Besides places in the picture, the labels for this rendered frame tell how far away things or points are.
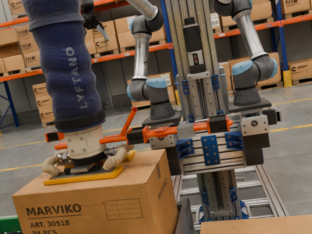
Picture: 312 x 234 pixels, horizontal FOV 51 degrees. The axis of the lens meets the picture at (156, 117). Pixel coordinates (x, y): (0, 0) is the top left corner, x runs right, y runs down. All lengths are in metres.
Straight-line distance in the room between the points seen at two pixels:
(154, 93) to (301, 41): 8.49
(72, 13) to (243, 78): 0.96
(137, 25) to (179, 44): 0.28
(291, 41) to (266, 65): 8.15
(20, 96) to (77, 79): 10.15
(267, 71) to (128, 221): 1.12
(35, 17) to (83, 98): 0.37
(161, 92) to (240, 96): 0.44
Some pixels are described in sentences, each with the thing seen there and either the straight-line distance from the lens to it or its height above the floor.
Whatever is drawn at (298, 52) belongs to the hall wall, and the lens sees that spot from 10.13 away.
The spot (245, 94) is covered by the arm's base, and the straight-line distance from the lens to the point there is 1.86.
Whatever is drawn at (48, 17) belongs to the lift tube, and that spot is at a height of 1.63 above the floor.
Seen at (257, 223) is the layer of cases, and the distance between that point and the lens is 1.69.
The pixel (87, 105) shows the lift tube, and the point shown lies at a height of 1.25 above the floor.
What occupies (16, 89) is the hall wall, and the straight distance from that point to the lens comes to 11.53.
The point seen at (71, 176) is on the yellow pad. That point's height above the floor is 0.97.
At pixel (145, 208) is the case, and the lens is 1.30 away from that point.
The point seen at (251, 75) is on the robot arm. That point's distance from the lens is 1.86.
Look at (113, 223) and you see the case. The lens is 1.37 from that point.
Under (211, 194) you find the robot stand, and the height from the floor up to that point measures 0.48.
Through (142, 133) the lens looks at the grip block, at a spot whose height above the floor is 1.09.
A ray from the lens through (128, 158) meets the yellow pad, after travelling 1.52.
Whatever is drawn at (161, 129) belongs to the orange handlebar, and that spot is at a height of 1.09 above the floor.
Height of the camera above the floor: 1.41
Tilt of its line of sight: 11 degrees down
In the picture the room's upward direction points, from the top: 11 degrees counter-clockwise
